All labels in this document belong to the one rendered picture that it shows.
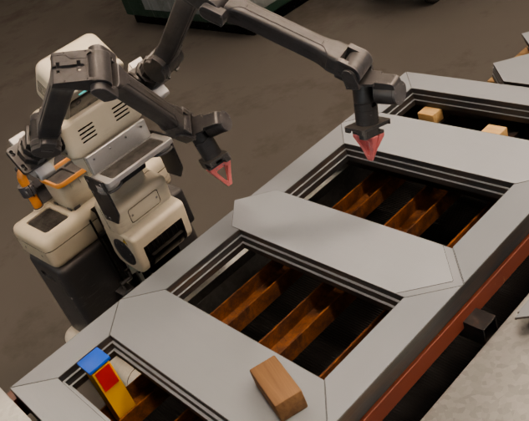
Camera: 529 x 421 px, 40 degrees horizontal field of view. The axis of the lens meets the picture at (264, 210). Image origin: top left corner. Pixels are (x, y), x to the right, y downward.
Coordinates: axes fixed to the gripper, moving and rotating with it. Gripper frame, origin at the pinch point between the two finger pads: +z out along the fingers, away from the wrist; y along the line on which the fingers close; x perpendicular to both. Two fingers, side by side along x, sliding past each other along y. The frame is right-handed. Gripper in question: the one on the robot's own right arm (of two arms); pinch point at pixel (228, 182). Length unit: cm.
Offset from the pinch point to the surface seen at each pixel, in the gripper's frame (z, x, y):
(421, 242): 22, -20, -55
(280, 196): 8.9, -8.4, -10.0
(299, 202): 10.9, -10.4, -16.9
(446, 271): 24, -17, -67
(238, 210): 6.7, 3.1, -5.8
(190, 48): 8, -114, 382
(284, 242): 12.8, 1.9, -28.6
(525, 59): 19, -100, -10
